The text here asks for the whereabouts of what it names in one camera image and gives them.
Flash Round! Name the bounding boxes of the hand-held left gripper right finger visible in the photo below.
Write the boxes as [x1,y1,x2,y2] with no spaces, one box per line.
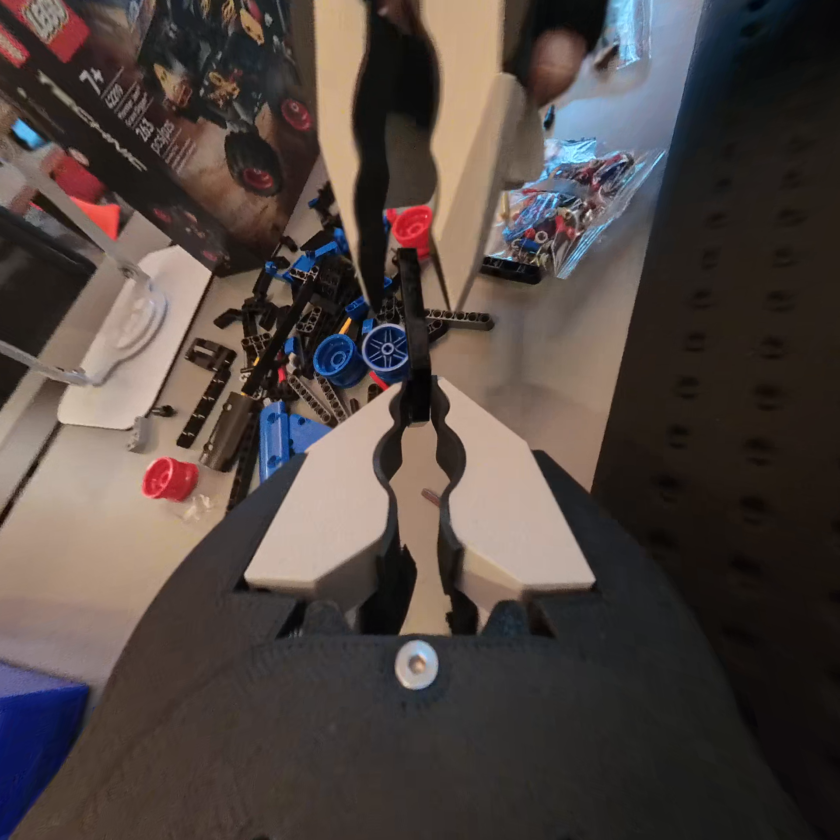
[430,376,597,634]

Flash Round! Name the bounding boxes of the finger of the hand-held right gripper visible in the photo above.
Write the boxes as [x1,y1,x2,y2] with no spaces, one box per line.
[314,0,398,311]
[386,0,508,311]

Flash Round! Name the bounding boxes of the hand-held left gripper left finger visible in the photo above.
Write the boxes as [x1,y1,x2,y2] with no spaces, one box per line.
[244,385,419,634]

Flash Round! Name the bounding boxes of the blue curved panel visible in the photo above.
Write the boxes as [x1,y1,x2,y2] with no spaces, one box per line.
[259,400,291,483]
[287,413,333,457]

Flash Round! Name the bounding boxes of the pile of black toy beams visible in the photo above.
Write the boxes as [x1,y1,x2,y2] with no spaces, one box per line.
[213,226,496,514]

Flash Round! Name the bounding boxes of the black bent long beam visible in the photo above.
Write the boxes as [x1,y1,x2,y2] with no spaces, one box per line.
[395,247,434,426]

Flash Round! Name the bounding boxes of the person's right hand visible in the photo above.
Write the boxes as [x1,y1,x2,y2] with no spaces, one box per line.
[528,29,589,107]

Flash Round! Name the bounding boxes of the clear bag of mixed parts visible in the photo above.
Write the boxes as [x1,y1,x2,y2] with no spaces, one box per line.
[500,136,669,280]

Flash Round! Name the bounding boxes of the black curved panel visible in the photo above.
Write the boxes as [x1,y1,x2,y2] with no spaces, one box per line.
[198,392,262,473]

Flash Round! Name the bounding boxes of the red toy wheel hub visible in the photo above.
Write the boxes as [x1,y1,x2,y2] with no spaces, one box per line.
[142,457,200,504]
[386,205,436,260]

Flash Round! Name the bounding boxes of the blue toy wheel hub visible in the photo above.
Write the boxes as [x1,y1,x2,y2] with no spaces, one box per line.
[312,333,366,388]

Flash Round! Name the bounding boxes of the thin black beam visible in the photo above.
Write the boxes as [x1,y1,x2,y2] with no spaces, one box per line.
[175,369,232,450]

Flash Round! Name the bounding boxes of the black toy set box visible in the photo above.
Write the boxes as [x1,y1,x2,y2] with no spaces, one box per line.
[0,0,324,278]

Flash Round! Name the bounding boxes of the blue spoked toy wheel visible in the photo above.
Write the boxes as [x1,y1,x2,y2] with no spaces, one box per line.
[360,322,414,386]

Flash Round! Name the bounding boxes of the long black axle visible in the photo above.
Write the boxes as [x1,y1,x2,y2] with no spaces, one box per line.
[241,279,319,398]

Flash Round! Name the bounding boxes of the white booklet stand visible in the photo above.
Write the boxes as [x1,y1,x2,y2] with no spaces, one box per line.
[0,147,214,432]

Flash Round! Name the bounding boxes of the orange red cloth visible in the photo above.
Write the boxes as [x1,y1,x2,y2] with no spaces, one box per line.
[49,150,122,240]

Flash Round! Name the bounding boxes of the black dimpled pad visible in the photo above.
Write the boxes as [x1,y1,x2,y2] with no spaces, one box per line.
[591,0,840,840]

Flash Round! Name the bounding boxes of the black office chair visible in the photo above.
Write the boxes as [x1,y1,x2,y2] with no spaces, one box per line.
[0,206,99,408]

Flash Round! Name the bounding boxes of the blue plastic bin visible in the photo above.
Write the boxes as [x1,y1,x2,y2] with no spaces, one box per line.
[0,659,91,840]

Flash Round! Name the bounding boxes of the black rectangular frame piece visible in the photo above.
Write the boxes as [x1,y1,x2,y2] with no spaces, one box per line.
[184,337,238,379]

